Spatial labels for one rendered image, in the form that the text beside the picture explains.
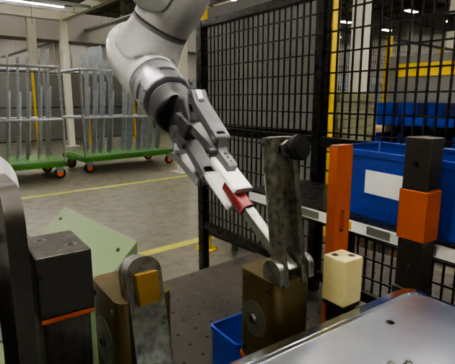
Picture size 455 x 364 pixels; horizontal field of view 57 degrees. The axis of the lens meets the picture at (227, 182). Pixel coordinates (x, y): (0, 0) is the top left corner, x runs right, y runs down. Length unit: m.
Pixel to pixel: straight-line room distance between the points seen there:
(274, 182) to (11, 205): 0.27
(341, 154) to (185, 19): 0.35
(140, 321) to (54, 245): 0.11
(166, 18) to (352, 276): 0.48
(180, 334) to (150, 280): 0.68
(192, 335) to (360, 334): 0.62
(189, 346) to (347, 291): 0.56
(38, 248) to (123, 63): 0.41
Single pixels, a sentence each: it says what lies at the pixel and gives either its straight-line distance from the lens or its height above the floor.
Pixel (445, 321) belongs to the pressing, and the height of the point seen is 1.00.
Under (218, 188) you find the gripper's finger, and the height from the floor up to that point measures 1.14.
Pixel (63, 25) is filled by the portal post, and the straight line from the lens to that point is 12.40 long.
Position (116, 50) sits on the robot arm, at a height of 1.34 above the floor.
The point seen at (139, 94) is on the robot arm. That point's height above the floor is 1.27.
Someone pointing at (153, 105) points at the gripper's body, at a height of 1.25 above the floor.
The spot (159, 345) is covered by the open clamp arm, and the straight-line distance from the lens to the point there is 0.44.
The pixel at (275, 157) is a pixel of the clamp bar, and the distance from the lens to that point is 0.47.
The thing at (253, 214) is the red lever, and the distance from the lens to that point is 0.54.
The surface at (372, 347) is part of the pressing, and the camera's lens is 0.50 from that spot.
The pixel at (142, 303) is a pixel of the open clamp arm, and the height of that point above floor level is 1.07.
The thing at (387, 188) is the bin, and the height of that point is 1.09.
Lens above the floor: 1.26
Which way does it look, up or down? 11 degrees down
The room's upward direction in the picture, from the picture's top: straight up
